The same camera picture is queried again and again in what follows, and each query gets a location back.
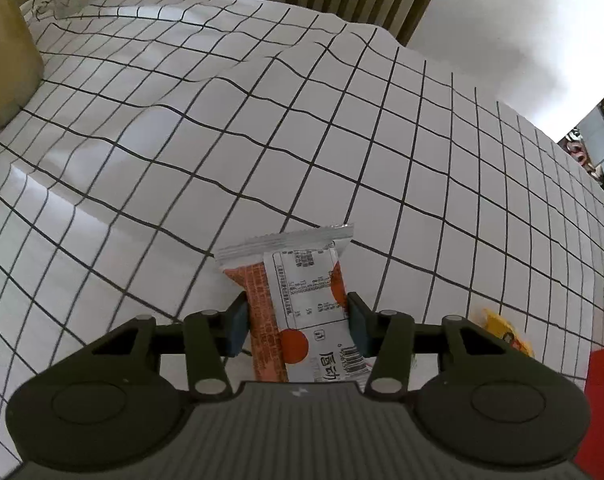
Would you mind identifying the yellow snack packet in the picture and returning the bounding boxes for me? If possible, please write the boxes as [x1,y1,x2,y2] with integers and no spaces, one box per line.
[474,308,536,359]

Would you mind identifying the clear plastic container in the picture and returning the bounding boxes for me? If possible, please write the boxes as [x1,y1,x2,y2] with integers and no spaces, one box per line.
[41,0,85,19]

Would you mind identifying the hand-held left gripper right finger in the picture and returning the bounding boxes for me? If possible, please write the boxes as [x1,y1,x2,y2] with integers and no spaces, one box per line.
[345,291,511,396]

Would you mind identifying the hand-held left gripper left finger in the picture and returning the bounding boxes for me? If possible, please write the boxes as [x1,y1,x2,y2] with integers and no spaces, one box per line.
[89,291,249,397]

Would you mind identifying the white checkered tablecloth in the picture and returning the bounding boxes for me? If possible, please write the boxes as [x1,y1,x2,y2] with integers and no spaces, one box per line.
[0,0,604,480]

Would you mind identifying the brown bulky object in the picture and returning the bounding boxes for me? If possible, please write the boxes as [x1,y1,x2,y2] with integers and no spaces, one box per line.
[0,0,44,142]

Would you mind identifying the white and orange snack packet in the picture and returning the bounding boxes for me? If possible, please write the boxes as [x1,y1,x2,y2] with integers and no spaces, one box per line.
[214,224,376,386]

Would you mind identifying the white cabinet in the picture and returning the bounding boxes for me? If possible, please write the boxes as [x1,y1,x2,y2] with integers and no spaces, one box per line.
[557,77,604,196]

